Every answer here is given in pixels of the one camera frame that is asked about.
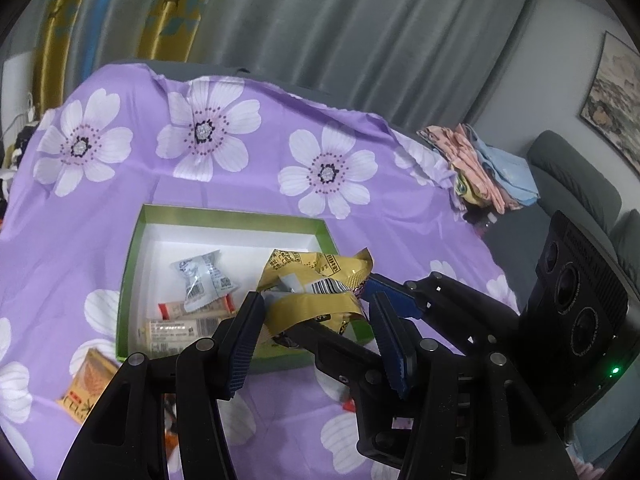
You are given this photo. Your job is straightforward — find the grey curtain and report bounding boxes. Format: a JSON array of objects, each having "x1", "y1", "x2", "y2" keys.
[{"x1": 65, "y1": 0, "x2": 551, "y2": 126}]

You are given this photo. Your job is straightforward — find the black and white object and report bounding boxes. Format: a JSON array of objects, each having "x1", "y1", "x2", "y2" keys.
[{"x1": 0, "y1": 125, "x2": 38, "y2": 201}]

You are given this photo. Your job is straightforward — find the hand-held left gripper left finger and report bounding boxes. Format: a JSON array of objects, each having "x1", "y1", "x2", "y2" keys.
[{"x1": 56, "y1": 291, "x2": 267, "y2": 480}]

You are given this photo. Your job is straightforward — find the white appliance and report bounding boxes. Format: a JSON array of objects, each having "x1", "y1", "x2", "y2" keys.
[{"x1": 0, "y1": 52, "x2": 37, "y2": 126}]

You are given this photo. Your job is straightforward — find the orange snack packet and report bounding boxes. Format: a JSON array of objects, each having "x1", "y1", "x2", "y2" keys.
[{"x1": 56, "y1": 349, "x2": 119, "y2": 412}]

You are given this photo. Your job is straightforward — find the gold patterned curtain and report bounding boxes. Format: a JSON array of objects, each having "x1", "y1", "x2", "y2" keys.
[
  {"x1": 34, "y1": 0, "x2": 103, "y2": 111},
  {"x1": 136, "y1": 0, "x2": 203, "y2": 61}
]

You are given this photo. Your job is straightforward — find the pale cream snack bar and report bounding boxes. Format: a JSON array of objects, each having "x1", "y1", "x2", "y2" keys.
[{"x1": 145, "y1": 314, "x2": 227, "y2": 359}]

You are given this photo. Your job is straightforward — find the pile of folded clothes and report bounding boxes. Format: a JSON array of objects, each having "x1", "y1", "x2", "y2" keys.
[{"x1": 417, "y1": 122, "x2": 506, "y2": 211}]

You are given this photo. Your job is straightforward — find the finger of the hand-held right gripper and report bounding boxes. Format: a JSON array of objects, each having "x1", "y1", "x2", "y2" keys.
[
  {"x1": 289, "y1": 320, "x2": 416, "y2": 461},
  {"x1": 362, "y1": 271, "x2": 523, "y2": 361}
]

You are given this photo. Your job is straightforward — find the golden snack packet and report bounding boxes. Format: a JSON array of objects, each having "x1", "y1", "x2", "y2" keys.
[{"x1": 256, "y1": 247, "x2": 375, "y2": 346}]

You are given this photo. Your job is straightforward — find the yellow patterned cloth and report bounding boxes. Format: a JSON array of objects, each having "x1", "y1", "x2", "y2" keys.
[{"x1": 456, "y1": 175, "x2": 482, "y2": 207}]

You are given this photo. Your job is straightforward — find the framed landscape painting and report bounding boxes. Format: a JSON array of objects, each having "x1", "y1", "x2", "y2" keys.
[{"x1": 580, "y1": 30, "x2": 640, "y2": 173}]

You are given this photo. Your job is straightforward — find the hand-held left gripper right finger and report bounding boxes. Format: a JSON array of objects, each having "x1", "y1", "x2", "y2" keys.
[{"x1": 369, "y1": 292, "x2": 573, "y2": 480}]

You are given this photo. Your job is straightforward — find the green cardboard box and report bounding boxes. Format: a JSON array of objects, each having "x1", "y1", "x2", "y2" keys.
[{"x1": 116, "y1": 203, "x2": 339, "y2": 376}]

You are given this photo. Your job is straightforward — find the grey sofa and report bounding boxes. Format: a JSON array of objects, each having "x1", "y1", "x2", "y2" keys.
[{"x1": 472, "y1": 130, "x2": 640, "y2": 281}]

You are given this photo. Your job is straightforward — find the silver blue snack packet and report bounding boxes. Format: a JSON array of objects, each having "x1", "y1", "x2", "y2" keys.
[{"x1": 169, "y1": 250, "x2": 241, "y2": 313}]

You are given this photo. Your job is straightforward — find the beige snack bar red ends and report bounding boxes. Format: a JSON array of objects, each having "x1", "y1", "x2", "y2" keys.
[{"x1": 157, "y1": 294, "x2": 237, "y2": 322}]

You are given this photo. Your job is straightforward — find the light blue cloth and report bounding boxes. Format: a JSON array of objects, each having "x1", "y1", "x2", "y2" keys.
[{"x1": 470, "y1": 127, "x2": 541, "y2": 207}]

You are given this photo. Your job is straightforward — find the purple floral blanket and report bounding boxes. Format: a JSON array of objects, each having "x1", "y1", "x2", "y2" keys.
[{"x1": 0, "y1": 62, "x2": 521, "y2": 480}]

